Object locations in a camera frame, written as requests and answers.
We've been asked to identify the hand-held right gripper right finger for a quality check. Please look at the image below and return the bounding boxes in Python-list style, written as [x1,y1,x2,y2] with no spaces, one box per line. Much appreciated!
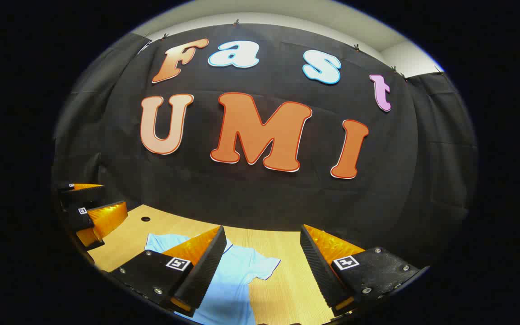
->
[300,224,430,317]

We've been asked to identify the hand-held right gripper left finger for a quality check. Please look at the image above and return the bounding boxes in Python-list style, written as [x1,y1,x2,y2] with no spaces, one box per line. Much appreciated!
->
[110,226,227,318]

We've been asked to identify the light blue T-shirt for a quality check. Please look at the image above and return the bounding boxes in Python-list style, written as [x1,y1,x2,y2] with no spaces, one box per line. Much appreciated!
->
[145,232,282,325]

